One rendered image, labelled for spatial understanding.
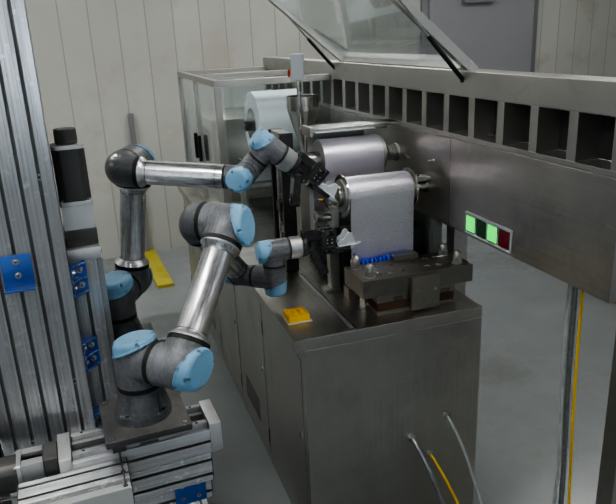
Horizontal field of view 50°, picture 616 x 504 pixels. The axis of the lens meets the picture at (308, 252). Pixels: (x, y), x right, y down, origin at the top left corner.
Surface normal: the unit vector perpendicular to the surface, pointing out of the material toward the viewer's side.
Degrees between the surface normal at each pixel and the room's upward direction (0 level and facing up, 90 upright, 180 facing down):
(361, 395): 90
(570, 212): 90
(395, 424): 90
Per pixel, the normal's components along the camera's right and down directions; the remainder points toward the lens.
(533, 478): -0.04, -0.95
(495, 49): 0.36, 0.28
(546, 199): -0.95, 0.14
